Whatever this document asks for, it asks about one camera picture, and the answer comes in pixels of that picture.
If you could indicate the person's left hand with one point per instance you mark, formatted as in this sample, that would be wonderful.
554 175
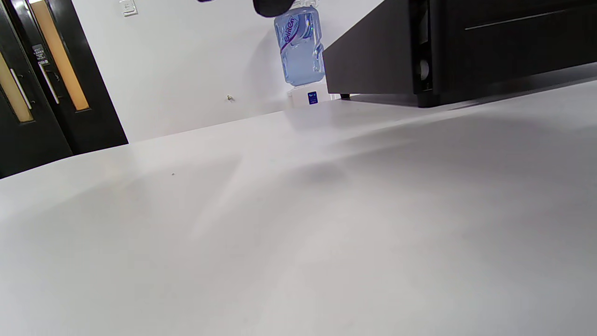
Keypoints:
273 7

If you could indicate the black cash drawer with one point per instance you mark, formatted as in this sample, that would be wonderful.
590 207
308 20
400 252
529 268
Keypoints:
466 46

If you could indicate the blue dispenser water bottle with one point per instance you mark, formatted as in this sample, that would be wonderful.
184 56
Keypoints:
301 51

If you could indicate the white water dispenser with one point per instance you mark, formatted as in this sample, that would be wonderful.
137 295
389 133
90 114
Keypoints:
310 97

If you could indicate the black double door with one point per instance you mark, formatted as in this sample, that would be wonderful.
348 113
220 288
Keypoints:
42 93

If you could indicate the white wall switch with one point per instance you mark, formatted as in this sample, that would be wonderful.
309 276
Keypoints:
129 7

